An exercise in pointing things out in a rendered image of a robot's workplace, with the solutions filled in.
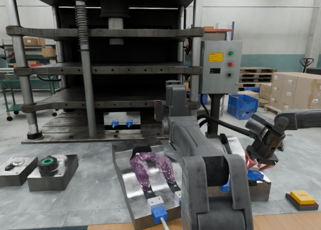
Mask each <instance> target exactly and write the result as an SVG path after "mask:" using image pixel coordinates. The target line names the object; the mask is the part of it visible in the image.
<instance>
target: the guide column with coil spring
mask: <svg viewBox="0 0 321 230"><path fill-rule="evenodd" d="M76 5H85V2H84V1H76ZM77 7H85V6H77ZM76 10H86V9H76ZM77 12H86V11H77ZM77 15H86V13H78V14H77ZM78 17H86V16H78ZM77 20H86V18H80V19H77ZM78 22H87V21H78ZM79 24H87V23H78V25H79ZM78 27H87V26H86V25H83V26H78ZM78 29H79V30H80V29H87V28H78ZM82 31H87V30H82ZM79 32H81V31H79ZM79 34H88V33H87V32H83V33H79ZM80 36H88V35H80ZM79 39H88V37H82V38H79ZM80 41H88V40H80ZM80 43H89V42H80ZM80 48H81V49H89V44H81V45H80ZM81 58H82V67H83V77H84V86H85V95H86V108H87V118H88V127H89V136H97V130H96V115H95V105H94V94H93V84H92V73H91V62H90V52H89V51H81Z"/></svg>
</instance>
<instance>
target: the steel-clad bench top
mask: <svg viewBox="0 0 321 230"><path fill-rule="evenodd" d="M237 139H238V140H239V142H240V144H241V147H242V149H243V151H244V154H245V150H246V148H247V146H248V145H252V144H253V142H254V139H253V138H249V137H247V138H237ZM160 141H161V142H162V143H163V144H164V152H165V153H166V154H167V155H168V156H169V157H171V158H173V159H175V160H176V161H177V162H178V163H179V165H180V167H181V169H182V157H183V155H182V153H181V151H180V149H179V148H178V147H177V146H176V145H175V144H173V146H174V147H175V149H176V150H174V148H173V147H172V146H171V144H170V143H169V140H160ZM120 142H122V141H120ZM283 142H285V143H284V146H285V148H284V150H280V149H278V148H277V149H276V151H275V152H274V153H275V155H276V156H277V158H278V159H279V161H278V163H276V162H275V163H276V165H275V166H274V167H271V168H268V169H265V170H262V171H261V172H262V173H263V174H264V175H265V176H266V177H267V178H268V179H269V180H270V181H271V188H270V194H269V199H268V201H254V202H251V208H252V216H260V215H276V214H293V213H309V212H321V147H320V146H318V145H317V144H315V143H313V142H311V141H309V140H307V139H305V138H303V137H302V136H286V137H285V138H284V139H283ZM112 143H118V142H89V143H57V144H25V145H12V146H11V147H9V148H8V149H6V150H5V151H3V152H2V153H0V166H1V165H3V164H4V163H5V162H6V161H8V160H9V159H10V158H11V157H32V156H38V160H39V161H40V160H41V159H44V158H46V157H47V156H49V155H77V156H78V164H79V167H78V168H77V170H76V172H75V173H74V175H73V177H72V178H71V180H70V182H69V184H68V185H67V187H66V189H65V190H54V191H33V192H30V191H29V186H28V181H27V180H26V181H25V182H24V183H23V184H22V185H21V186H10V187H0V230H26V229H42V228H58V227H75V226H88V225H103V224H120V223H132V220H131V216H130V213H129V210H128V207H127V204H126V201H125V198H124V195H123V192H122V188H121V185H120V182H119V179H118V176H117V173H116V170H115V167H114V163H113V157H112ZM295 190H304V191H306V192H307V193H308V194H309V195H310V196H311V197H313V198H314V199H315V202H316V203H317V204H318V205H319V208H318V209H312V210H298V209H297V208H296V207H295V206H294V205H293V204H292V203H291V202H290V201H289V200H288V199H287V198H286V197H285V196H286V193H288V192H291V191H295Z"/></svg>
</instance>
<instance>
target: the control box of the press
mask: <svg viewBox="0 0 321 230"><path fill-rule="evenodd" d="M242 47H243V41H201V49H200V66H202V68H203V73H202V74H201V75H199V87H198V92H199V93H200V94H201V98H200V100H201V104H202V106H203V108H204V109H205V111H206V113H207V115H209V113H208V110H207V108H206V107H205V105H204V104H203V94H208V95H209V97H210V98H211V111H210V116H211V117H213V118H216V119H219V111H220V99H221V98H222V97H223V96H224V95H227V94H237V93H238V84H239V75H240V65H241V56H242ZM206 125H207V133H209V134H210V133H216V134H218V124H217V123H214V122H208V123H207V124H206Z"/></svg>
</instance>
